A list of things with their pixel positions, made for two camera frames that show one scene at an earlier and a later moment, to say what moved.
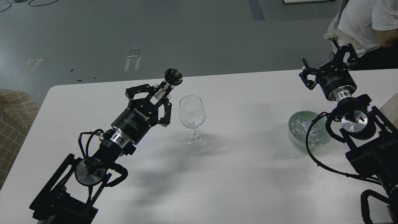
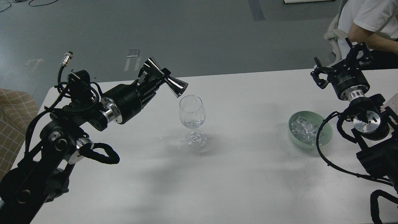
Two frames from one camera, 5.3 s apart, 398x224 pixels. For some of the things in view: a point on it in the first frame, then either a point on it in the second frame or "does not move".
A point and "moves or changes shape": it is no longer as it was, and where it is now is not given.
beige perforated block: (390, 109) does not move
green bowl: (318, 136) does not move
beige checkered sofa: (18, 111) does not move
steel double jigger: (172, 77) moves or changes shape
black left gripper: (132, 124) → (127, 97)
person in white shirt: (373, 25) does not move
